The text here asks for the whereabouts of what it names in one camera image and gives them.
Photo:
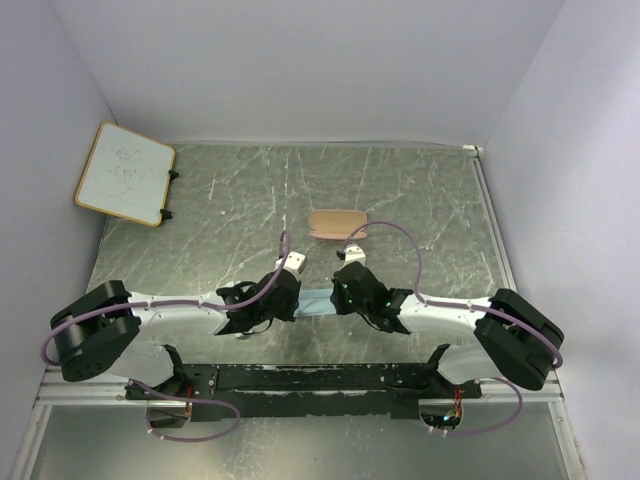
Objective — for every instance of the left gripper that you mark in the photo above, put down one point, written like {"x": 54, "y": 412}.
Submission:
{"x": 287, "y": 314}

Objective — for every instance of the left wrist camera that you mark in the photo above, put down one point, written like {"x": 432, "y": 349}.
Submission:
{"x": 295, "y": 263}

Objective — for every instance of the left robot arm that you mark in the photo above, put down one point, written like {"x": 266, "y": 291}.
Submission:
{"x": 112, "y": 330}

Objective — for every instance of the light blue cleaning cloth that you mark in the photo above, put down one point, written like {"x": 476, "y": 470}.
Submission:
{"x": 314, "y": 303}

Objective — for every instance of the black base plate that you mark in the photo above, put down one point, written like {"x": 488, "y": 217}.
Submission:
{"x": 391, "y": 389}

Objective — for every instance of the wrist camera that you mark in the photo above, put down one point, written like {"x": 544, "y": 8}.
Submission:
{"x": 295, "y": 263}
{"x": 353, "y": 253}

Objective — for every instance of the small whiteboard with orange frame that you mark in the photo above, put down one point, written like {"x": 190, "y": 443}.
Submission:
{"x": 128, "y": 176}

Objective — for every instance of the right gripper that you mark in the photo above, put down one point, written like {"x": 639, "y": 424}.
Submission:
{"x": 336, "y": 297}

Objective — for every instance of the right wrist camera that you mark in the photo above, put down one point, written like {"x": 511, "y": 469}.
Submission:
{"x": 353, "y": 253}

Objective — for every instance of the aluminium rail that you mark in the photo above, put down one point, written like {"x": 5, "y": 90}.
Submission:
{"x": 111, "y": 390}

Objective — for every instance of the pink glasses case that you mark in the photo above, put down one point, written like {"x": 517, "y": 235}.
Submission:
{"x": 331, "y": 224}

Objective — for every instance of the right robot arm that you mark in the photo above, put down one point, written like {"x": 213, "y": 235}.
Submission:
{"x": 507, "y": 336}

